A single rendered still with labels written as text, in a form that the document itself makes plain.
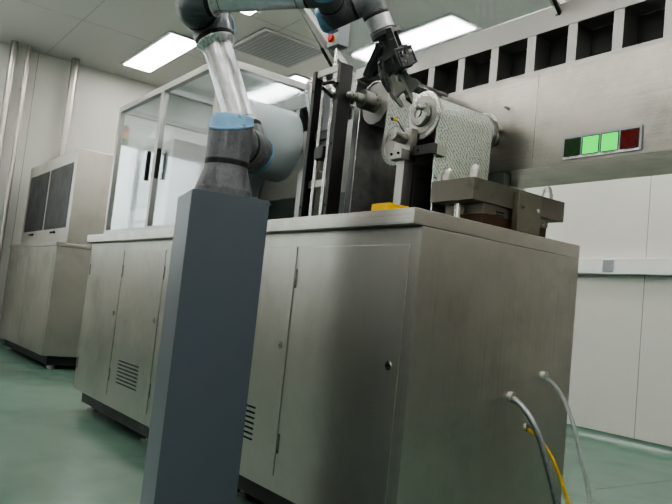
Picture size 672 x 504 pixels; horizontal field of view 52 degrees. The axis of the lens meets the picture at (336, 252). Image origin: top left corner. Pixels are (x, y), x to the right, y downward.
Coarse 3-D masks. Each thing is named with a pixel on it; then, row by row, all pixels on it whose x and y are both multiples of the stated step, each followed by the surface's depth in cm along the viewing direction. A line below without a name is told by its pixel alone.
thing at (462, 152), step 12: (444, 132) 205; (444, 144) 205; (456, 144) 208; (468, 144) 211; (480, 144) 215; (456, 156) 208; (468, 156) 211; (480, 156) 215; (444, 168) 205; (456, 168) 208; (468, 168) 211; (480, 168) 215; (432, 180) 202
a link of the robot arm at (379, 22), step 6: (384, 12) 190; (372, 18) 190; (378, 18) 190; (384, 18) 190; (390, 18) 191; (366, 24) 192; (372, 24) 190; (378, 24) 190; (384, 24) 190; (390, 24) 191; (372, 30) 191; (378, 30) 191
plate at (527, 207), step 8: (520, 192) 192; (520, 200) 192; (528, 200) 194; (536, 200) 196; (520, 208) 192; (528, 208) 194; (536, 208) 196; (512, 216) 193; (520, 216) 192; (528, 216) 194; (536, 216) 196; (512, 224) 193; (520, 224) 192; (528, 224) 194; (536, 224) 196; (528, 232) 194; (536, 232) 196
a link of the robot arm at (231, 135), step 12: (216, 120) 180; (228, 120) 179; (240, 120) 180; (252, 120) 183; (216, 132) 179; (228, 132) 178; (240, 132) 179; (252, 132) 184; (216, 144) 178; (228, 144) 178; (240, 144) 179; (252, 144) 184; (216, 156) 178; (228, 156) 178; (240, 156) 179; (252, 156) 188
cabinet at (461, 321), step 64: (128, 256) 320; (320, 256) 196; (384, 256) 174; (448, 256) 170; (512, 256) 184; (128, 320) 309; (256, 320) 220; (320, 320) 192; (384, 320) 171; (448, 320) 170; (512, 320) 184; (128, 384) 299; (256, 384) 215; (320, 384) 188; (384, 384) 167; (448, 384) 169; (512, 384) 184; (256, 448) 210; (320, 448) 184; (384, 448) 164; (448, 448) 169; (512, 448) 183
